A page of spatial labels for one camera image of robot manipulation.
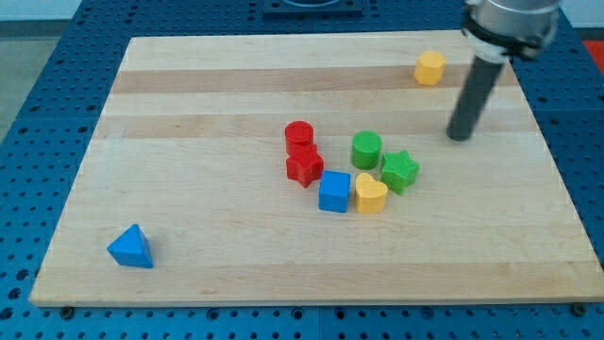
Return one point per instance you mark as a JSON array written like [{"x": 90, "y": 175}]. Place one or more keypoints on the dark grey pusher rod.
[{"x": 475, "y": 92}]

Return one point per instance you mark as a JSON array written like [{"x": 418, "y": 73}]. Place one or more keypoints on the wooden board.
[{"x": 190, "y": 146}]

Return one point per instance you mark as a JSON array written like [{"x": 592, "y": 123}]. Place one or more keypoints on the green cylinder block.
[{"x": 365, "y": 150}]

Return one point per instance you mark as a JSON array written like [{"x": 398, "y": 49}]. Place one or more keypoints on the blue triangle block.
[{"x": 131, "y": 248}]

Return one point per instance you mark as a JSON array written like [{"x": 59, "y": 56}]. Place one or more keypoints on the red cylinder block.
[{"x": 298, "y": 133}]

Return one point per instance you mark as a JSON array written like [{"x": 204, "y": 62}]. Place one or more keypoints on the green star block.
[{"x": 398, "y": 171}]

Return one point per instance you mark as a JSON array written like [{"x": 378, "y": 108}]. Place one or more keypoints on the yellow hexagon block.
[{"x": 430, "y": 68}]

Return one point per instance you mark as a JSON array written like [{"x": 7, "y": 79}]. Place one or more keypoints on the blue cube block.
[{"x": 333, "y": 192}]

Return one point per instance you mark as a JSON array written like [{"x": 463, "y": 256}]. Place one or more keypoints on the yellow heart block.
[{"x": 370, "y": 194}]

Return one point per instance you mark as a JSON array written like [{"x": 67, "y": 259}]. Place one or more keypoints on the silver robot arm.
[{"x": 498, "y": 30}]

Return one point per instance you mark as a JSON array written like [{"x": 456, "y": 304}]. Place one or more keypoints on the red star block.
[{"x": 304, "y": 164}]

